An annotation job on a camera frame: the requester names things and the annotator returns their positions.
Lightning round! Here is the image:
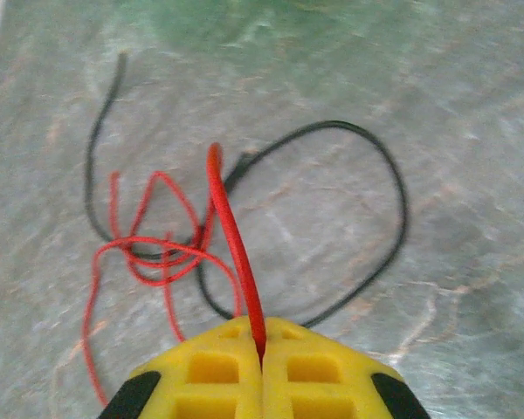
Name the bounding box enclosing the thin red wire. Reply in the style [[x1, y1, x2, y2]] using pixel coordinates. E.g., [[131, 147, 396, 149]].
[[205, 142, 268, 355], [81, 237, 244, 409], [107, 169, 217, 346]]

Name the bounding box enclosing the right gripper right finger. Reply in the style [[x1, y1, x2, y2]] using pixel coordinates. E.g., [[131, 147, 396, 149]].
[[260, 317, 432, 419]]

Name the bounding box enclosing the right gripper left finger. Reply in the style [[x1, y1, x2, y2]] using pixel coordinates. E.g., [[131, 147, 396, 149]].
[[96, 317, 264, 419]]

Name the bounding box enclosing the thin black wire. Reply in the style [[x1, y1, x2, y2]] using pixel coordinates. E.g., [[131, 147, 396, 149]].
[[224, 120, 410, 328], [82, 52, 237, 320]]

